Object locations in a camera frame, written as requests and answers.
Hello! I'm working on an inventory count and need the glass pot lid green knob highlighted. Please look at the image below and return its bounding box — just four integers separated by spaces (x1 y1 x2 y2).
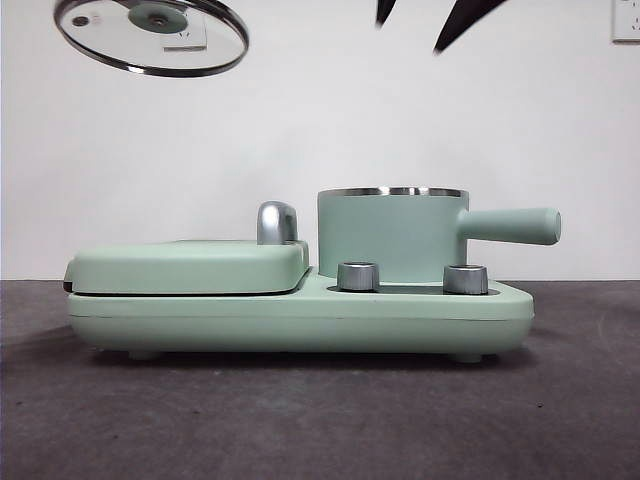
52 0 251 80

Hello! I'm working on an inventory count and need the silver control knob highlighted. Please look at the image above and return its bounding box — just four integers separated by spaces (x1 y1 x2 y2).
442 263 490 296
336 261 382 292

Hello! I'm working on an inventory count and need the green griddle cover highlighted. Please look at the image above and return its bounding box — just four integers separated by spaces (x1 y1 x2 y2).
62 238 312 296

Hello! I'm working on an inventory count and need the green breakfast machine base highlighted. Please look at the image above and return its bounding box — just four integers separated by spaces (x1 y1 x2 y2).
67 267 535 363

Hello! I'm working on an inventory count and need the white wall socket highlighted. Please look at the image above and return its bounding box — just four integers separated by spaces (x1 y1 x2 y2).
612 0 640 44
161 9 209 53

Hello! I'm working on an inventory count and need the green pot with side handle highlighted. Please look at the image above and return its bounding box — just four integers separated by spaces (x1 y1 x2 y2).
316 185 562 281

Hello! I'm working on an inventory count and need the chrome griddle handle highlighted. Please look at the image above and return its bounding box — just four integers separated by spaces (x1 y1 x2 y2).
256 200 302 247

